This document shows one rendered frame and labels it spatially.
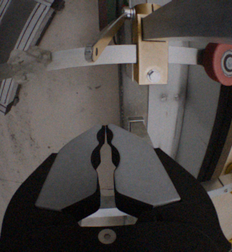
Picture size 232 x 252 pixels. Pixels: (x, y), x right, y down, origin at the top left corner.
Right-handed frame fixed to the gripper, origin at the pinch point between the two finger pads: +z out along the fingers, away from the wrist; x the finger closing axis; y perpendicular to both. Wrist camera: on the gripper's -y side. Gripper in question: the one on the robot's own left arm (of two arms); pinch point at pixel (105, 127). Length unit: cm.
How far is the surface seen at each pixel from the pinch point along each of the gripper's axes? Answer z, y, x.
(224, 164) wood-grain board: 10.8, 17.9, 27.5
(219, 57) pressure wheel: 10.1, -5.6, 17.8
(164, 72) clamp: 13.8, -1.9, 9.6
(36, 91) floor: 101, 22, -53
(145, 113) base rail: 30.7, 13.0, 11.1
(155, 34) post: 7.1, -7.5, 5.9
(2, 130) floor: 101, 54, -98
